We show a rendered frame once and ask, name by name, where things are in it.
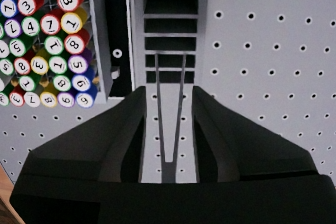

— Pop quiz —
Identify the grey rectangular base plate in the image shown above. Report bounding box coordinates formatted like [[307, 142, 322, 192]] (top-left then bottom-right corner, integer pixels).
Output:
[[0, 0, 336, 187]]

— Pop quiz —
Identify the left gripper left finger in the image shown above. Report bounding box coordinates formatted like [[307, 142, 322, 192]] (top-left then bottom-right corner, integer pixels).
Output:
[[19, 86, 147, 183]]

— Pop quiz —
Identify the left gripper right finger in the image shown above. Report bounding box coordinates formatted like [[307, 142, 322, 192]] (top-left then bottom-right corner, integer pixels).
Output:
[[191, 85, 319, 183]]

